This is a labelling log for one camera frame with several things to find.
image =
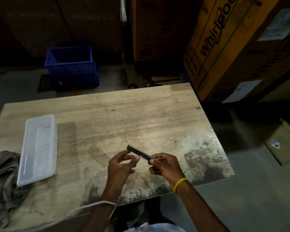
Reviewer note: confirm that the person's left hand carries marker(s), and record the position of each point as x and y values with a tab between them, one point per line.
117	175

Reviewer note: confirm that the person's right hand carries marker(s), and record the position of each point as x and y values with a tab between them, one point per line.
168	167

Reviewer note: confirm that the person's right thumb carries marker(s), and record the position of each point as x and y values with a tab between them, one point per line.
154	161

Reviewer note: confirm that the person's left thumb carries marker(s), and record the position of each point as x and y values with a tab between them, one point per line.
133	159

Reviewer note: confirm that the dark metal strip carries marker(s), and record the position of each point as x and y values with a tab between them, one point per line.
141	154

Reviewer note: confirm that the person's left forearm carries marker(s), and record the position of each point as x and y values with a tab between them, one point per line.
100	215

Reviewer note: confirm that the person's right forearm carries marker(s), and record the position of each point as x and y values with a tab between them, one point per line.
199	210

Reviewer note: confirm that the yellow wristband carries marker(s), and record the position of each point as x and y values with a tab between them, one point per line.
180	182

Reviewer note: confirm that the dark patterned trousers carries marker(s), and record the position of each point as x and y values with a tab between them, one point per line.
140	211

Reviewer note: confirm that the white shirt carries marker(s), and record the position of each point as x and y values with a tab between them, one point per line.
154	228

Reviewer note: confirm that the blue plastic crate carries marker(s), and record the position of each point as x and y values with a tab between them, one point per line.
73	70

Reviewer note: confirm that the white paper label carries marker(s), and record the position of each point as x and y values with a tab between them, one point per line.
243	91
279	24

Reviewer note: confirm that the small brown carton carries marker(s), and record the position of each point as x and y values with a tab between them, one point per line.
284	144

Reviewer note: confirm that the tall brown cardboard box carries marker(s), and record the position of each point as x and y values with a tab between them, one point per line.
162	28

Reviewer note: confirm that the grey crumpled cloth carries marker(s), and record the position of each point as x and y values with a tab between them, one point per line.
2	188

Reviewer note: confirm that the large yellow cardboard box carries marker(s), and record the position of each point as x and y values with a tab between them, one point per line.
232	48

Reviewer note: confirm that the wide dark cardboard box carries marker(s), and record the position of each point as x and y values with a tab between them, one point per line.
62	24

